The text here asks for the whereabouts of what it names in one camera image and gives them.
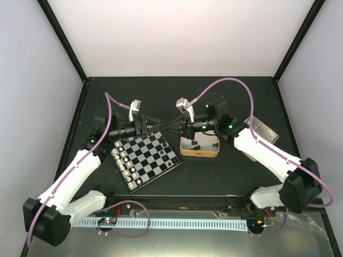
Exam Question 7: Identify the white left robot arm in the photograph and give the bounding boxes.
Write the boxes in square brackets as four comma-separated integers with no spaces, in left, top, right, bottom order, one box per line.
[23,115,162,247]

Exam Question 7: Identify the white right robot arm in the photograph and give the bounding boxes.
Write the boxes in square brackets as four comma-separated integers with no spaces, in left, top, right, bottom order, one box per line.
[166,93,323,216]

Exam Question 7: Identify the black pieces in tin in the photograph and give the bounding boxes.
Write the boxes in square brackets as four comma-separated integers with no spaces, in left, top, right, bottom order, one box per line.
[190,140,219,152]

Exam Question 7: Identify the white chess piece row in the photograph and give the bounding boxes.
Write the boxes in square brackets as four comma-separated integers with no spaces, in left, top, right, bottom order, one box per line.
[111,146,143,192]

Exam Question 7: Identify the gold metal tin base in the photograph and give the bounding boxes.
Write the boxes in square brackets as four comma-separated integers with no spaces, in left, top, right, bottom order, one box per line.
[180,132,220,157]

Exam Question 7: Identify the black and grey chessboard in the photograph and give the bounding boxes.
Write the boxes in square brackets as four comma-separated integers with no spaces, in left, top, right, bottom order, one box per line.
[114,130,183,194]

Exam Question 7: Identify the silver tin lid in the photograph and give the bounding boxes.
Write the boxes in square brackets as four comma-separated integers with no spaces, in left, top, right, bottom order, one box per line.
[243,116,279,162]

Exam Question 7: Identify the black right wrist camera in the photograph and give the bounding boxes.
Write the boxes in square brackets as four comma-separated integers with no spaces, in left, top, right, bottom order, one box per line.
[176,97,195,123]

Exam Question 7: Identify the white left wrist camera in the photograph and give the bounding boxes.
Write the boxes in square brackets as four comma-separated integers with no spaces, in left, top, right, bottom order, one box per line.
[129,100,141,122]

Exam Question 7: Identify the light blue cable duct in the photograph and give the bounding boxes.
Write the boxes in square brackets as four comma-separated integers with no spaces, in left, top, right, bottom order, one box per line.
[75,217,248,232]

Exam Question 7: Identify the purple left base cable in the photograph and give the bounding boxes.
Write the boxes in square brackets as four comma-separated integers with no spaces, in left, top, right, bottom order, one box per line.
[96,200,151,238]

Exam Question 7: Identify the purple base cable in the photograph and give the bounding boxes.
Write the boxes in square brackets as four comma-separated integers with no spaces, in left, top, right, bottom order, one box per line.
[96,200,151,238]
[248,207,290,238]

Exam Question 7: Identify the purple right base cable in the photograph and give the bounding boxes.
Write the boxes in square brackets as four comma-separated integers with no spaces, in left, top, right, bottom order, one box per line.
[248,207,290,238]

